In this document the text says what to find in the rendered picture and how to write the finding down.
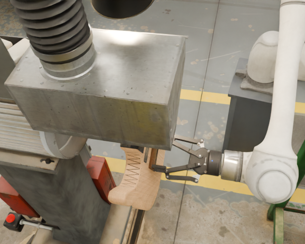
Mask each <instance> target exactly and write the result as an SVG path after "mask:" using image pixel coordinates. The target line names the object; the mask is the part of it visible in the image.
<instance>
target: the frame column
mask: <svg viewBox="0 0 305 244"><path fill-rule="evenodd" d="M0 175H1V176H2V177H3V178H4V179H5V180H6V181H7V182H8V183H9V184H10V185H11V186H12V187H13V188H14V189H15V190H16V191H17V192H18V193H19V194H20V196H21V197H22V198H23V199H24V200H25V201H26V202H27V203H28V204H29V205H30V206H31V207H32V208H33V209H34V210H35V211H36V212H37V213H38V214H39V215H40V216H41V217H42V218H43V219H44V220H45V221H46V222H47V223H48V224H51V225H55V226H58V227H59V228H60V230H57V229H53V233H52V238H53V239H54V240H58V241H62V242H67V243H71V244H99V242H100V239H101V236H102V233H103V230H104V227H105V223H106V220H107V217H108V213H109V210H110V207H111V205H109V204H108V203H107V202H106V201H104V200H103V199H102V198H101V196H100V194H99V192H98V190H97V188H96V186H95V184H94V182H93V180H92V178H91V176H90V174H89V172H88V170H87V168H86V166H85V164H84V162H83V160H82V158H81V156H80V154H79V155H78V156H75V157H73V158H71V159H64V161H63V163H62V165H61V168H60V170H59V172H58V174H57V175H56V174H50V173H45V172H39V171H34V170H28V169H23V168H16V167H11V166H5V165H0Z"/></svg>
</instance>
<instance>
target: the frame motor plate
mask: <svg viewBox="0 0 305 244"><path fill-rule="evenodd" d="M63 161H64V159H61V158H56V157H50V156H44V155H38V154H32V153H27V152H19V151H13V150H8V149H2V148H0V165H5V166H11V167H16V168H23V169H28V170H34V171H39V172H45V173H50V174H56V175H57V174H58V172H59V170H60V168H61V165H62V163H63Z"/></svg>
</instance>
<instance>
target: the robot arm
mask: <svg viewBox="0 0 305 244"><path fill-rule="evenodd" d="M235 75H236V76H239V77H242V78H244V79H243V82H242V83H241V85H240V89H241V90H250V91H255V92H261V93H266V94H269V95H271V96H273V101H272V112H271V118H270V123H269V127H268V131H267V134H266V136H265V139H264V140H263V142H262V143H261V144H259V145H258V146H256V147H254V150H253V151H252V152H237V151H229V150H224V154H222V152H221V151H213V150H208V149H206V148H205V147H204V139H202V138H200V139H194V138H190V137H185V136H180V135H177V134H175V135H174V139H173V143H172V145H173V146H175V147H177V148H179V149H181V150H183V151H185V152H187V153H189V154H190V155H191V160H190V163H189V164H187V165H183V166H178V167H173V168H167V167H166V166H161V165H153V164H152V168H154V171H156V172H161V173H165V176H166V179H168V180H180V181H192V182H194V183H198V180H199V178H200V176H201V175H204V174H206V175H212V176H219V175H221V179H222V180H228V181H234V182H240V183H244V184H246V185H247V186H248V188H249V190H250V191H251V193H252V194H253V195H254V196H255V197H256V198H258V199H259V200H261V201H265V202H268V203H272V204H278V203H282V202H284V201H286V200H288V199H289V198H290V197H291V196H292V195H293V193H294V191H295V189H296V185H297V181H298V177H299V170H298V166H297V156H296V154H295V153H294V152H293V150H292V147H291V138H292V130H293V121H294V111H295V100H296V89H297V80H301V81H305V0H281V4H280V18H279V32H277V31H268V32H265V33H263V34H262V35H261V36H260V37H259V38H258V39H257V40H256V41H255V43H254V45H253V47H252V49H251V52H250V55H249V59H248V64H247V65H246V70H236V73H235ZM175 140H180V141H184V142H188V143H192V144H197V145H198V146H200V147H201V148H200V149H198V150H196V151H194V150H192V149H190V148H188V147H186V146H184V145H182V144H180V143H178V142H176V141H175ZM190 169H193V170H194V171H195V172H196V173H197V175H193V176H192V177H191V176H179V175H170V173H173V172H178V171H183V170H190Z"/></svg>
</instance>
